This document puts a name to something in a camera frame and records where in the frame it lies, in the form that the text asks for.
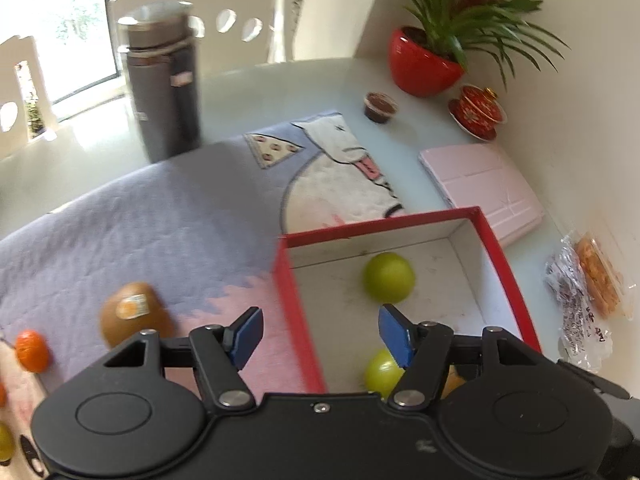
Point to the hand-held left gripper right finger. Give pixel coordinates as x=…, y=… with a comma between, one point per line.
x=395, y=336

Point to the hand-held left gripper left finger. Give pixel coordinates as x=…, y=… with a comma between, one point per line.
x=247, y=336

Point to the red cardboard box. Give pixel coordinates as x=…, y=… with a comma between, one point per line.
x=290, y=300

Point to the kiwi with sticker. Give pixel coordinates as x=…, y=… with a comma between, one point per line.
x=145, y=320

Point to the small tangerine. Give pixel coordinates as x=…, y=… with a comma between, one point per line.
x=32, y=352

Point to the small green fruit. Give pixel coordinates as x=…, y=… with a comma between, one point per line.
x=380, y=372
x=5, y=442

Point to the large green fruit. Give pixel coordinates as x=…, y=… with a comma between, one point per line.
x=389, y=275

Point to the large orange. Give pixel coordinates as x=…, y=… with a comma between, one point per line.
x=454, y=382

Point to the printed quilted blanket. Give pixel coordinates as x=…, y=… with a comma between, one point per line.
x=175, y=220

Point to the clear printed plastic bag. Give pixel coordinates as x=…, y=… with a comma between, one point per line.
x=575, y=320

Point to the plastic tray of orange snacks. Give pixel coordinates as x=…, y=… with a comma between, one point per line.
x=597, y=275

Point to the pink tablet case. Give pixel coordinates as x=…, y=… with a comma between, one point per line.
x=485, y=180

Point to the red lidded teacup on saucer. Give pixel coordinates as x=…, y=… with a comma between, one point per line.
x=475, y=132

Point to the small sauce cup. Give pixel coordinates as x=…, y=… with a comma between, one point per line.
x=380, y=107

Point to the red lidded tea cup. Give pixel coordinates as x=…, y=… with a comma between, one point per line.
x=477, y=105

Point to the dark grey thermos bottle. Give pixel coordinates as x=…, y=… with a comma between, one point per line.
x=160, y=100

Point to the red flower pot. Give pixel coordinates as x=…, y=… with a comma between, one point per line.
x=420, y=70

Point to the green plant with red flower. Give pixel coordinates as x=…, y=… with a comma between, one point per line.
x=450, y=5

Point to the window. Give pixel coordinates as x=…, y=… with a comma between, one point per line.
x=60, y=20

